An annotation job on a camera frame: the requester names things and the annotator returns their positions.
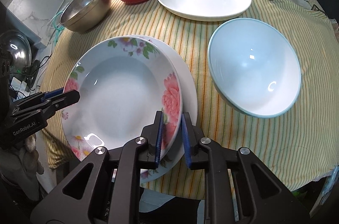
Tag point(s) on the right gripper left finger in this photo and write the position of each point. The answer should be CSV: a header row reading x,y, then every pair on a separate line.
x,y
78,196

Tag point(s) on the stainless steel bowl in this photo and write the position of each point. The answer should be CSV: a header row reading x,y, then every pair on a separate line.
x,y
82,15

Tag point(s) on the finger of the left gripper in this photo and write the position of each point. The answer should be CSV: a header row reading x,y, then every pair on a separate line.
x,y
61,101
50,94

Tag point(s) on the grey gloved left hand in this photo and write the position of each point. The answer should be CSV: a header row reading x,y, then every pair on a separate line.
x,y
20,164

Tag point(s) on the peony flower deep plate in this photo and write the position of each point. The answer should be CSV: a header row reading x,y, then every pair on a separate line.
x,y
122,82

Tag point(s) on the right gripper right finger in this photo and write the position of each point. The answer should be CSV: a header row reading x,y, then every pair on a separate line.
x,y
239,187

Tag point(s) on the light blue ceramic bowl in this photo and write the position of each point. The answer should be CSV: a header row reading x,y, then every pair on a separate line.
x,y
254,68

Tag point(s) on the steel pot lid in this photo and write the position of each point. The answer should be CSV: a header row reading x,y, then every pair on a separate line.
x,y
18,45

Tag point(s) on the pink flower white plate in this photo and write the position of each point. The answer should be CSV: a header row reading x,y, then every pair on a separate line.
x,y
190,105

